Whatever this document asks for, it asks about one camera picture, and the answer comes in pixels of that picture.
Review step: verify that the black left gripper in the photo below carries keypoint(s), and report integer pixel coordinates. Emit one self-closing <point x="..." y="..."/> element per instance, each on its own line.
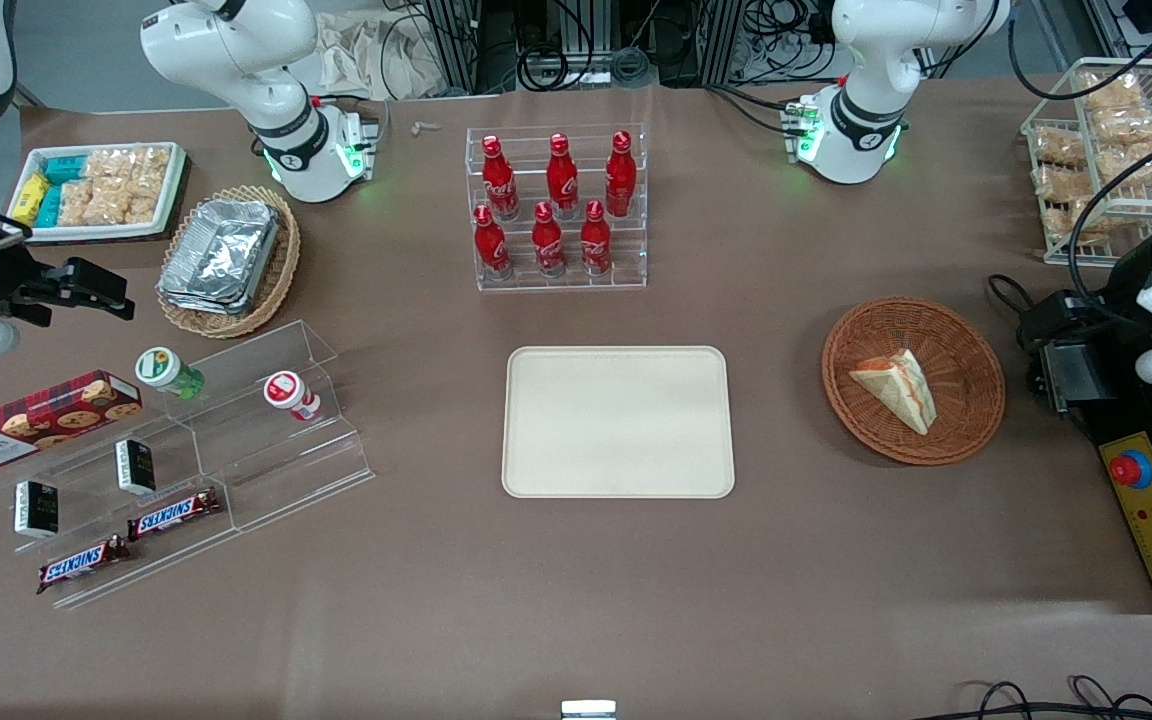
<point x="1123" y="285"/>

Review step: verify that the triangular sandwich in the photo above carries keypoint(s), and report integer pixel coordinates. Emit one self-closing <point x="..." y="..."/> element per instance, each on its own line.
<point x="896" y="390"/>

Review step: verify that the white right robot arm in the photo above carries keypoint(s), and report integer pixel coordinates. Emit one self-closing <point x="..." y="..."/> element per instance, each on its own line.
<point x="236" y="50"/>

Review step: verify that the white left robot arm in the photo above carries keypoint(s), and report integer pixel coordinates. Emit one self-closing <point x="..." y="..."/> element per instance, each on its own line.
<point x="876" y="60"/>

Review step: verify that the round brown wicker basket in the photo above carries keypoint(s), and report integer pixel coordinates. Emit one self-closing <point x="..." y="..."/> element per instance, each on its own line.
<point x="966" y="400"/>

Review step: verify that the aluminium foil tray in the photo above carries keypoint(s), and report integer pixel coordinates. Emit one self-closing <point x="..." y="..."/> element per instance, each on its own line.
<point x="221" y="250"/>
<point x="206" y="306"/>

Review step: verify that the white rectangular snack tray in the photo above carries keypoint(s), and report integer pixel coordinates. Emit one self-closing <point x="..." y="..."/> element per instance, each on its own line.
<point x="171" y="200"/>

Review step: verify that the oval light wicker basket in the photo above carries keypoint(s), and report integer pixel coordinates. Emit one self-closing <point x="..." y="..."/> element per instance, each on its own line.
<point x="281" y="270"/>

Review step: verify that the beige rectangular tray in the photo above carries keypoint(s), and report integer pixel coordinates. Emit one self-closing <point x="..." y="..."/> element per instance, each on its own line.
<point x="616" y="420"/>

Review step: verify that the clear bag of rice crackers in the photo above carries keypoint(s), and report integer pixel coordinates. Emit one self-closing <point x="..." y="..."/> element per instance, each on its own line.
<point x="151" y="162"/>
<point x="76" y="203"/>
<point x="111" y="165"/>
<point x="143" y="205"/>
<point x="108" y="205"/>

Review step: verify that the teal snack packet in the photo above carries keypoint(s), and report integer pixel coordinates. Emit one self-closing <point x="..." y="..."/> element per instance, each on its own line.
<point x="66" y="168"/>
<point x="51" y="207"/>

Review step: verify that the bag of fried snacks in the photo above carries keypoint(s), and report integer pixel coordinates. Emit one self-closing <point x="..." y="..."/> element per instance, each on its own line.
<point x="1111" y="92"/>
<point x="1054" y="183"/>
<point x="1131" y="125"/>
<point x="1071" y="222"/>
<point x="1058" y="147"/>
<point x="1141" y="162"/>

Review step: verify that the yellow snack packet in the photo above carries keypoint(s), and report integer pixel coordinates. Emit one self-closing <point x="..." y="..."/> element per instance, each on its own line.
<point x="31" y="197"/>

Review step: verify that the green capped drink bottle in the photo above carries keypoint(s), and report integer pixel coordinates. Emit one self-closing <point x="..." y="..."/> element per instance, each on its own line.
<point x="166" y="370"/>

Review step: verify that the red tartan cookie box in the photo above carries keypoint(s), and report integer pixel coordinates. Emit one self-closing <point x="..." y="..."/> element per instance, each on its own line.
<point x="36" y="420"/>

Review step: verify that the red emergency stop button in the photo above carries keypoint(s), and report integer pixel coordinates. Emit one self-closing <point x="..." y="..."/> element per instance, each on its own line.
<point x="1131" y="470"/>

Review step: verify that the small black white box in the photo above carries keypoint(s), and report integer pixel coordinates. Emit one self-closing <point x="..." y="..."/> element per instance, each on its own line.
<point x="36" y="508"/>
<point x="136" y="467"/>

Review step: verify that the red capped drink bottle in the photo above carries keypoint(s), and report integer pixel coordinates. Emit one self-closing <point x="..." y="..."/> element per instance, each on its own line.
<point x="288" y="393"/>

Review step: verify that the Snickers chocolate bar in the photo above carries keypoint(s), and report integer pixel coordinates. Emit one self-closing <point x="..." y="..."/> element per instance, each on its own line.
<point x="174" y="514"/>
<point x="81" y="564"/>

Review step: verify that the clear acrylic stepped shelf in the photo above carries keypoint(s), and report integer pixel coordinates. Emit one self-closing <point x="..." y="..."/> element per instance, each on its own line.
<point x="266" y="470"/>

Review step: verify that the crumpled beige paper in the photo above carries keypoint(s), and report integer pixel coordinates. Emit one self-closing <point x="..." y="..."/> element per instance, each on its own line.
<point x="366" y="55"/>

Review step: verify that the small clear plastic piece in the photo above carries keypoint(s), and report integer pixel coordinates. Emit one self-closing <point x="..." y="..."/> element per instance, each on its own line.
<point x="426" y="127"/>

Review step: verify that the red cola bottle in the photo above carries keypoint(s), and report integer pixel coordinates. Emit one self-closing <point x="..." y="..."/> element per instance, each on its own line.
<point x="498" y="180"/>
<point x="620" y="175"/>
<point x="562" y="178"/>
<point x="548" y="243"/>
<point x="491" y="245"/>
<point x="595" y="240"/>

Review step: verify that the clear acrylic bottle rack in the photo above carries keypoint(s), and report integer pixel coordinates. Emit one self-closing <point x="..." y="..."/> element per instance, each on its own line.
<point x="556" y="285"/>

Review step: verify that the aluminium frame rack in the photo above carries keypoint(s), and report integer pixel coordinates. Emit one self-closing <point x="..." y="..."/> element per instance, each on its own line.
<point x="576" y="30"/>

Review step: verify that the small silver metal bracket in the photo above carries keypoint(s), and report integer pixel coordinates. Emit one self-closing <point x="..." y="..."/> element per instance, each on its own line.
<point x="588" y="709"/>

